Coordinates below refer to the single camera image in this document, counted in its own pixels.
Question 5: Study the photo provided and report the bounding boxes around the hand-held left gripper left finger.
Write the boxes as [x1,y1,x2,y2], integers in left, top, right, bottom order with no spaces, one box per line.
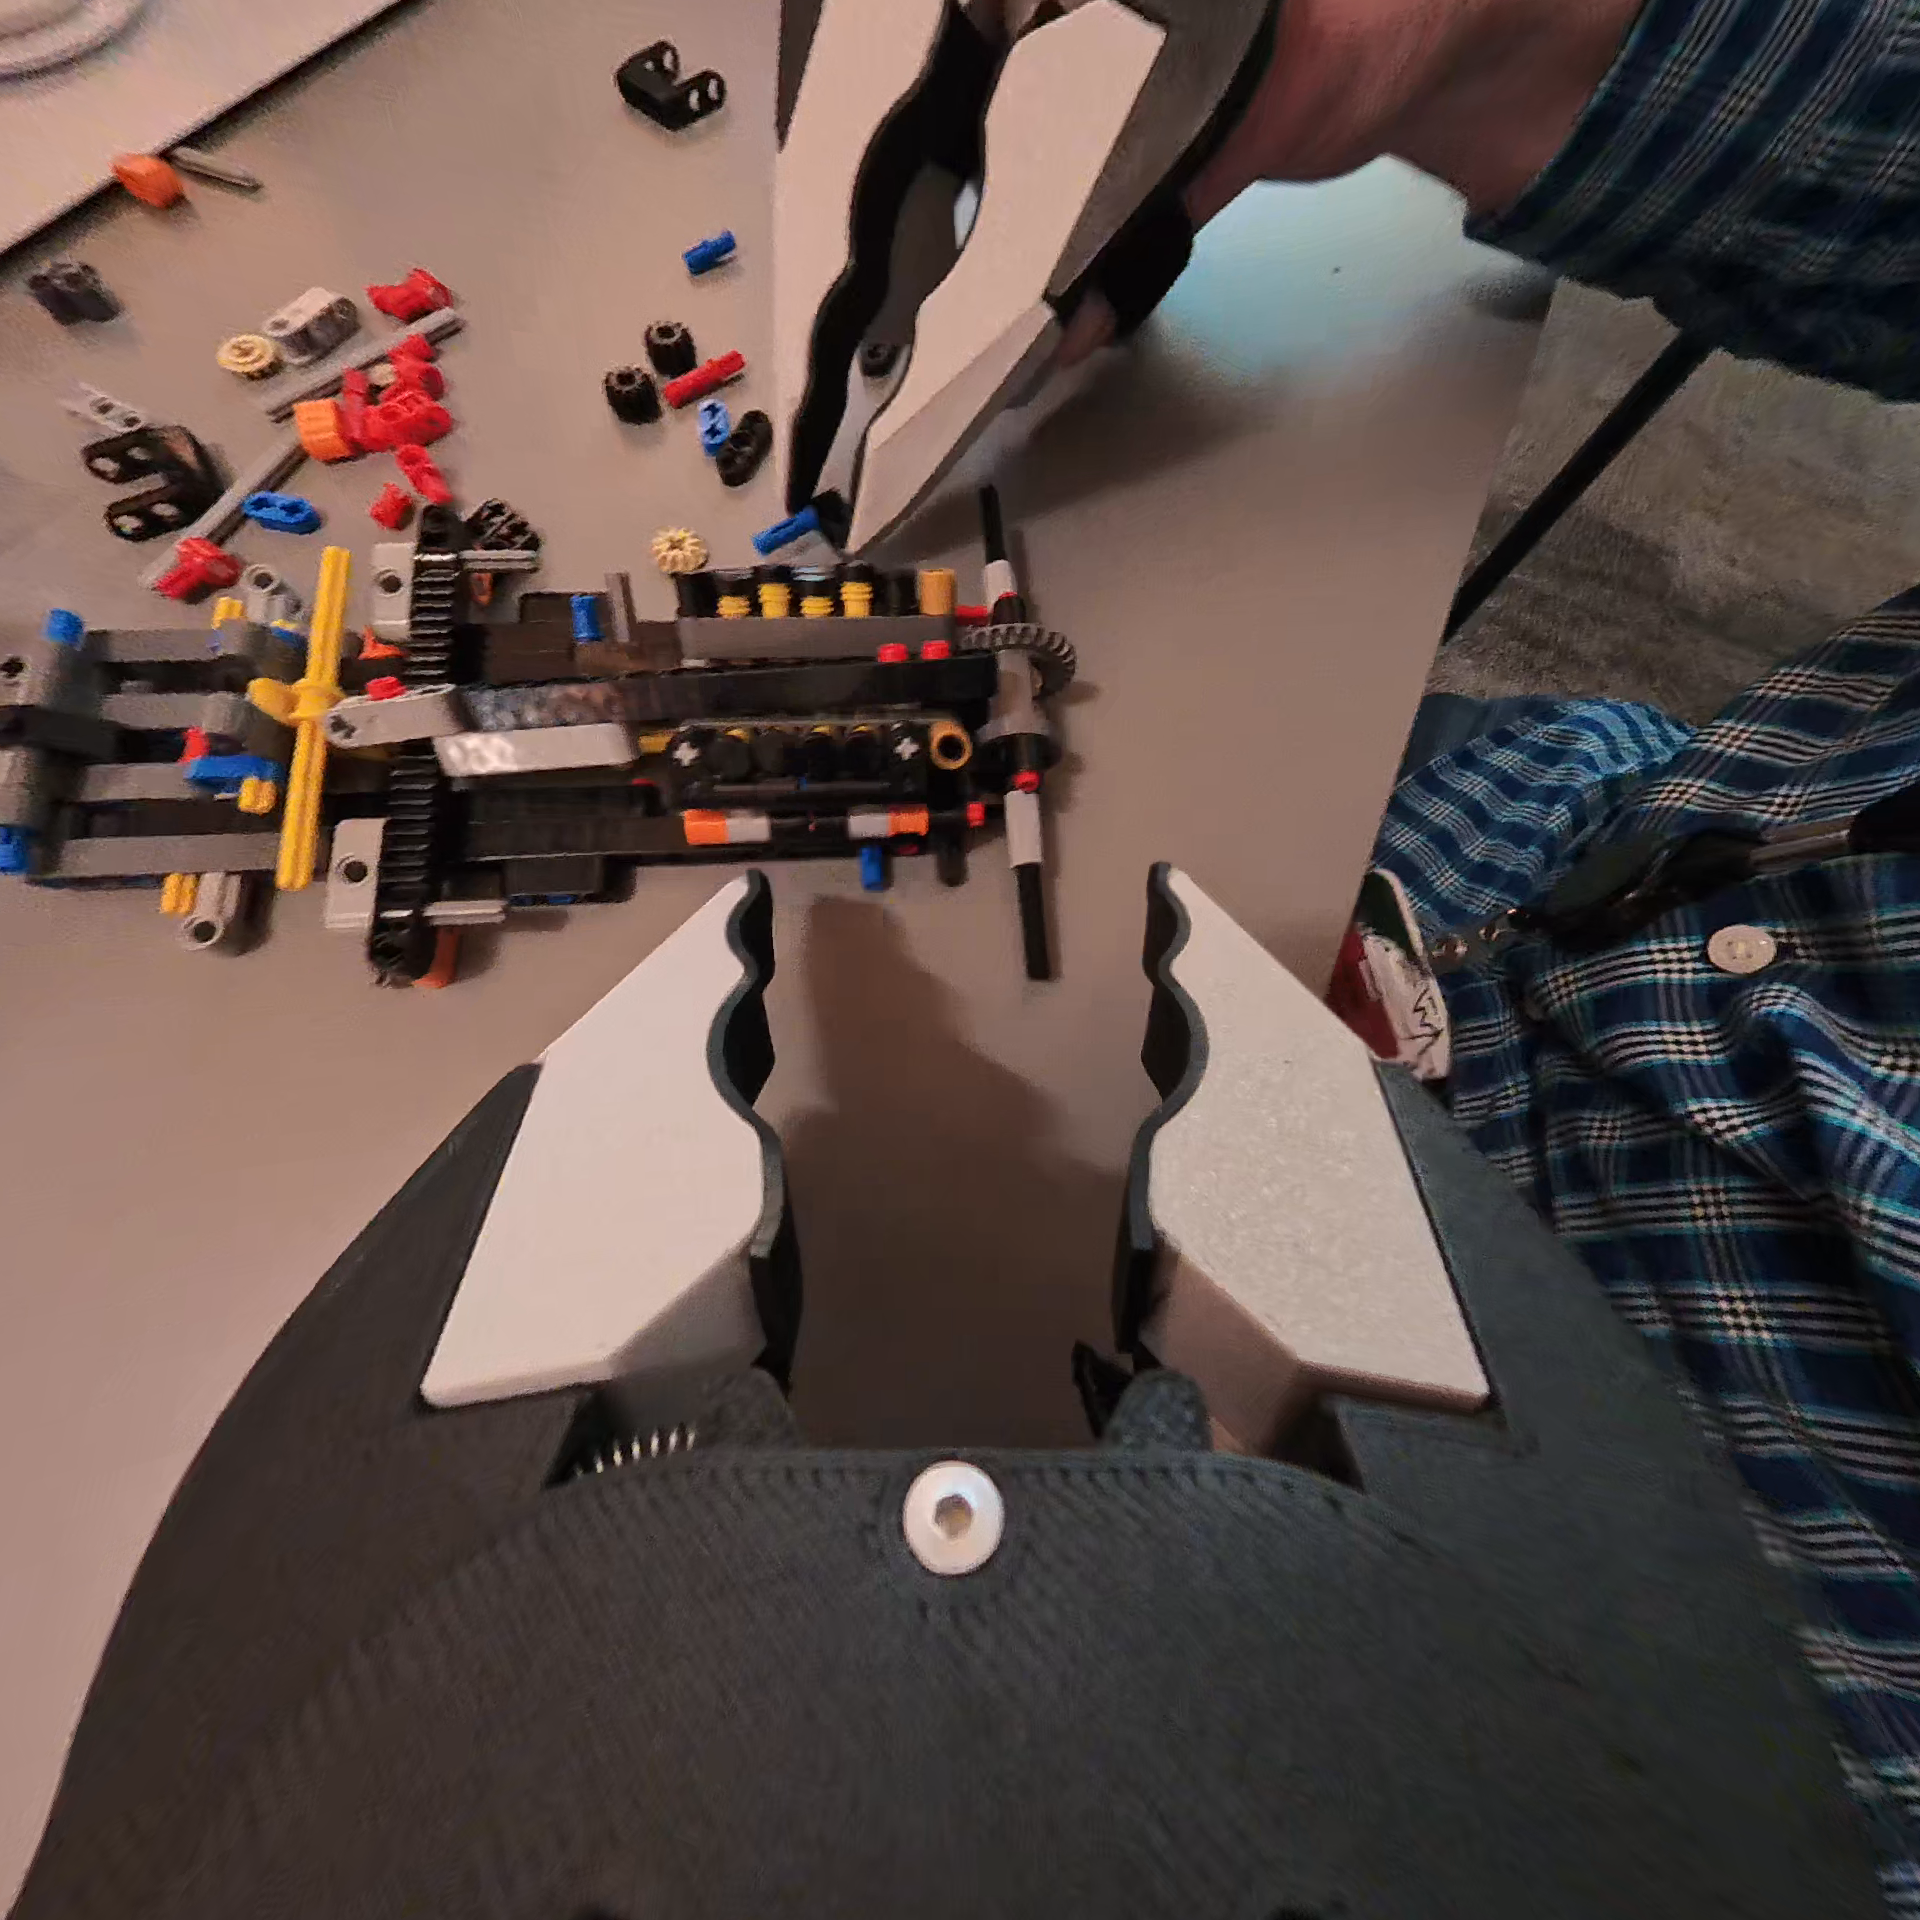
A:
[417,873,805,1411]

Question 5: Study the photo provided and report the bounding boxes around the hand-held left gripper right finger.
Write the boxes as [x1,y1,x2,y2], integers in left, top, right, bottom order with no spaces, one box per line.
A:
[1110,862,1505,1464]

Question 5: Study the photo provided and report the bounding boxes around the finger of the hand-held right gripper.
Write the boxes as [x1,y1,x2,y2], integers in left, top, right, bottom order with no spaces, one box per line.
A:
[769,0,1003,519]
[840,6,1179,554]

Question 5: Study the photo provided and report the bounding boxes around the lego vehicle chassis model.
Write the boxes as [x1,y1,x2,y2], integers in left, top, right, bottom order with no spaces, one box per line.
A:
[0,480,1081,990]

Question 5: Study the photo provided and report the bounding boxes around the black angled lego connector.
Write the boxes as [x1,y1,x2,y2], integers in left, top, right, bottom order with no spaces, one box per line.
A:
[614,44,728,132]

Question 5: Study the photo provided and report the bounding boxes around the pile of loose lego pieces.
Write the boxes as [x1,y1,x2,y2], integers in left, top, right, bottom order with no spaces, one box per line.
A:
[61,223,783,602]

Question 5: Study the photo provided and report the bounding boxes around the person's right hand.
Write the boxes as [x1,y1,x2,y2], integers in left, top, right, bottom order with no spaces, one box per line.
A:
[1186,0,1639,214]

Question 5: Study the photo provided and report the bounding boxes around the red green printed card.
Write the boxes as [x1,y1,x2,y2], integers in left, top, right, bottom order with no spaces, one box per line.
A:
[1336,870,1458,1081]

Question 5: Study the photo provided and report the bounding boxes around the black metal chair leg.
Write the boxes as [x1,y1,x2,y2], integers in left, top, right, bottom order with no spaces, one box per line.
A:
[1440,331,1720,638]

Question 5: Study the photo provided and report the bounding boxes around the light grey mat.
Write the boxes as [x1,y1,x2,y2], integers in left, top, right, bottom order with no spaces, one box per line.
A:
[0,0,406,247]

